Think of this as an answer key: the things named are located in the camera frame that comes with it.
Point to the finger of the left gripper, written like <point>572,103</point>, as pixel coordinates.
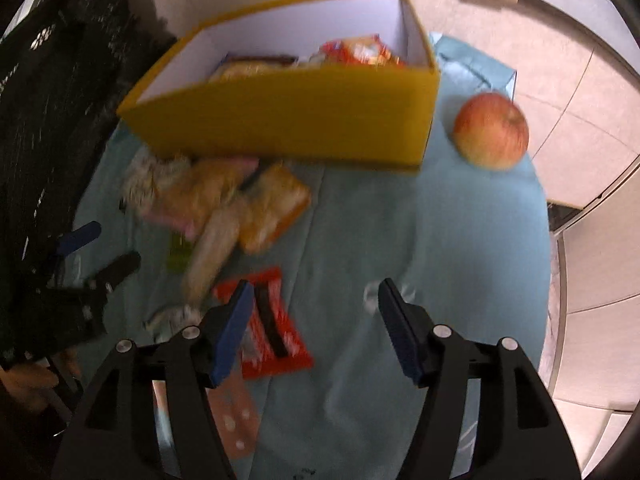
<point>112,275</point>
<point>73,241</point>

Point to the red yellow snack packet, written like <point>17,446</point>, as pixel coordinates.
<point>364,50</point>

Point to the person's left hand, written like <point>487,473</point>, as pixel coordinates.
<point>29,385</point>

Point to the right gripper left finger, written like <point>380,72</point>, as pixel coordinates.
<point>113,432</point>

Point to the white crinkled snack packet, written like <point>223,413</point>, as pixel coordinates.
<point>146,177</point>

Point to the green snack packet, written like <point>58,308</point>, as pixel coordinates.
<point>179,253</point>

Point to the red apple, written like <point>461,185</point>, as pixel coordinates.
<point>491,132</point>

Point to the beige oat snack packet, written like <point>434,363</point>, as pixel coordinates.
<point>211,251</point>

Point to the dark carved wooden furniture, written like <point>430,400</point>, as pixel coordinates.
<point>66,65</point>

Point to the yellow cardboard box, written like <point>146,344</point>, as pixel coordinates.
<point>378,116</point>

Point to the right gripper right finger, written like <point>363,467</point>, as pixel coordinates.
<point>520,434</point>

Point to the orange cracker packet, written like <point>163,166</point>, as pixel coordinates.
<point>274,202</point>

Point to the brown snack packet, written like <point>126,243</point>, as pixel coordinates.
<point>238,66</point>

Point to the red black snack packet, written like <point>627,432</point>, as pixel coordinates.
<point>261,336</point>

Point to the light blue printed cloth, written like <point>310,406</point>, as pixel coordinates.
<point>470,246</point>

